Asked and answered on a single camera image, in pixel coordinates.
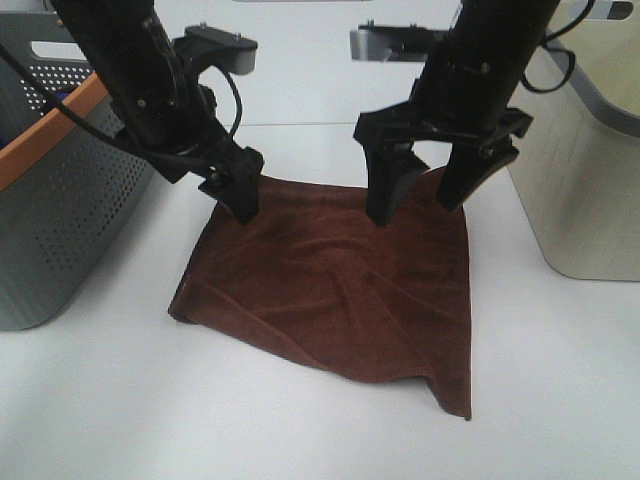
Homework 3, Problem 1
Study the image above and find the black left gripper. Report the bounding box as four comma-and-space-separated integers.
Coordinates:
52, 1, 264, 225

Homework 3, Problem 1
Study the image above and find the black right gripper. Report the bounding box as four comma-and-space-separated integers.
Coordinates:
354, 1, 558, 226

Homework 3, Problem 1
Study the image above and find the brown towel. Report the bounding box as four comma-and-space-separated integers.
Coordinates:
169, 169, 472, 419

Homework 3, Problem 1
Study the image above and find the beige basket with grey rim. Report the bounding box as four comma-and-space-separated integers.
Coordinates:
509, 1, 639, 281

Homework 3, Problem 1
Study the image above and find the grey basket with orange rim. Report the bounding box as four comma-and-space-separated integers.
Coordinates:
1, 11, 153, 331

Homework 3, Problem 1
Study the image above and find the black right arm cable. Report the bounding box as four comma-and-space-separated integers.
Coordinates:
519, 0, 596, 94

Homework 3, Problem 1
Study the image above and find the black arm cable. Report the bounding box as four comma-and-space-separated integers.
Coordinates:
519, 0, 596, 94
0, 42, 244, 166

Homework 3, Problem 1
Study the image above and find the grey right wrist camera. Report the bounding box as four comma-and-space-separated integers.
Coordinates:
349, 22, 449, 62

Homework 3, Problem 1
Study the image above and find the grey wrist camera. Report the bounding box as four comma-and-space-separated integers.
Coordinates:
349, 22, 449, 62
173, 25, 258, 75

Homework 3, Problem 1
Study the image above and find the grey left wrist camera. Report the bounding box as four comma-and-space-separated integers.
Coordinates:
173, 25, 258, 75

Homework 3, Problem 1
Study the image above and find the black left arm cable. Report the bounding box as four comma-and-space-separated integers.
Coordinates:
0, 42, 244, 166

